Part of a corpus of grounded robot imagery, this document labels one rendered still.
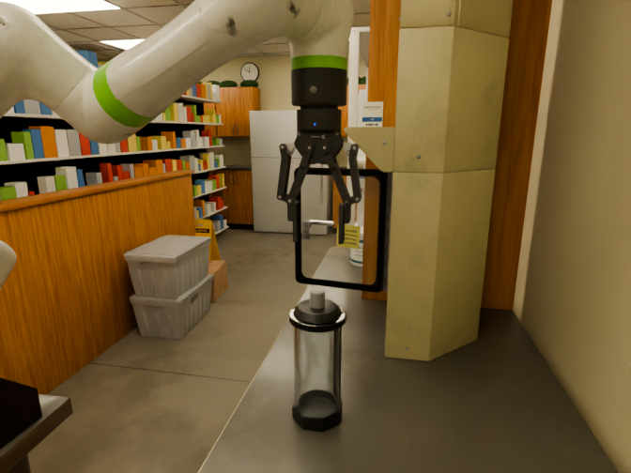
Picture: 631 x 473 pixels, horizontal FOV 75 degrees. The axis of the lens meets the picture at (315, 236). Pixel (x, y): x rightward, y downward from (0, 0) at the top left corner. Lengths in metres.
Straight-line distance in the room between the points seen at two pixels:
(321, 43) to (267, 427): 0.70
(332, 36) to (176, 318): 2.74
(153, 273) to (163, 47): 2.56
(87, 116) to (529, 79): 1.12
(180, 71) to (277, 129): 5.40
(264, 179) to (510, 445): 5.57
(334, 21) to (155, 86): 0.30
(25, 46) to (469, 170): 0.89
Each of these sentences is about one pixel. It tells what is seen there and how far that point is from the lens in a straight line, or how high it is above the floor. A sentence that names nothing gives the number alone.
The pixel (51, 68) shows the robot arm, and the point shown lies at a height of 1.60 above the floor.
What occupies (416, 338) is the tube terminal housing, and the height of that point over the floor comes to 1.00.
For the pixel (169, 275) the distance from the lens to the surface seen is 3.10.
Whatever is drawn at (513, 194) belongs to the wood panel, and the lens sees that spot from 1.39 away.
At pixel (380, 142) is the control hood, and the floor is 1.48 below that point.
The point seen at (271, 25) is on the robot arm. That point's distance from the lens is 0.60.
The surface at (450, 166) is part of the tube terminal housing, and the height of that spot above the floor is 1.42.
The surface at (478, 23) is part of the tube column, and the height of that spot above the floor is 1.72.
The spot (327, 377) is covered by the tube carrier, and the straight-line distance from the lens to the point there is 0.81.
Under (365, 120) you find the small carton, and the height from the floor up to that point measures 1.53.
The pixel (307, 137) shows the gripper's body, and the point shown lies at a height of 1.49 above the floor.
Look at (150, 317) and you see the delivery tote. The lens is 3.31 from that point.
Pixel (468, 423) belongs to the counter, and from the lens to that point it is 0.94.
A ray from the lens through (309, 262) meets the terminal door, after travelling 1.40.
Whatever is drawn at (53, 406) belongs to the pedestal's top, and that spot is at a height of 0.94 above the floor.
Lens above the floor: 1.50
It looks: 14 degrees down
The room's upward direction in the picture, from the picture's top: straight up
